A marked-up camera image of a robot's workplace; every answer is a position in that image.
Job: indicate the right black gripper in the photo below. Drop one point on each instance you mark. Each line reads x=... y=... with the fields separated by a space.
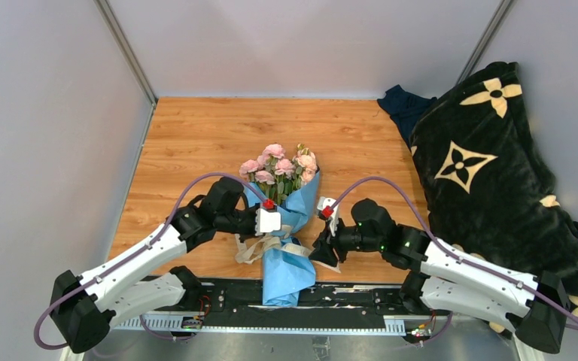
x=323 y=250

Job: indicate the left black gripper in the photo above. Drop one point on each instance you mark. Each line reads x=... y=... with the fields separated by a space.
x=252 y=210

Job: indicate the cream ribbon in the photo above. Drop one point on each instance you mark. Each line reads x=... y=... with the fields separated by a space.
x=248 y=255

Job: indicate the blue wrapping paper sheet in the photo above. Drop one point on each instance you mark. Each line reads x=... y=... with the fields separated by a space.
x=285 y=275

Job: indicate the pink fake flower stem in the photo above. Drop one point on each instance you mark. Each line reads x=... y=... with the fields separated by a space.
x=249 y=168

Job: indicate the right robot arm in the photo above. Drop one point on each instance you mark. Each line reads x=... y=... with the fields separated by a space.
x=442 y=277

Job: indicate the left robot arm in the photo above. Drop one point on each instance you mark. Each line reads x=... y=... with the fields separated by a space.
x=84 y=307

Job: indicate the dark navy cloth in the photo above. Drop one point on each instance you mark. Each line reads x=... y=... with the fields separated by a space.
x=405 y=109

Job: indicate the black patterned plush blanket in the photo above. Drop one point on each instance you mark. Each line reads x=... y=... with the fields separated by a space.
x=487 y=187

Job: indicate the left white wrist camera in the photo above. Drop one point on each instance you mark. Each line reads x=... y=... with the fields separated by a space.
x=267 y=219

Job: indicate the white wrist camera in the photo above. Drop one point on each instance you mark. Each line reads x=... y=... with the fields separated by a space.
x=327 y=209
x=267 y=219

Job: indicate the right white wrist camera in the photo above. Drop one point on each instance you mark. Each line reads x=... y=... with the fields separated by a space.
x=327 y=209

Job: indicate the aluminium frame rail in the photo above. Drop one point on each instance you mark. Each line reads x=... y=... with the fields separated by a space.
x=168 y=335

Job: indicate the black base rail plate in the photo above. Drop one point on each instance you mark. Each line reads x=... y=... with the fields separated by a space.
x=326 y=305

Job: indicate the left vertical frame post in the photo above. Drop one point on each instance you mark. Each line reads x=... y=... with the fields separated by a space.
x=115 y=28

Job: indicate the vertical frame post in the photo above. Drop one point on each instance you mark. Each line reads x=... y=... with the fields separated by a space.
x=489 y=32
x=115 y=28

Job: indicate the right vertical frame post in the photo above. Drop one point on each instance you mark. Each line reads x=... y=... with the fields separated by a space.
x=489 y=32

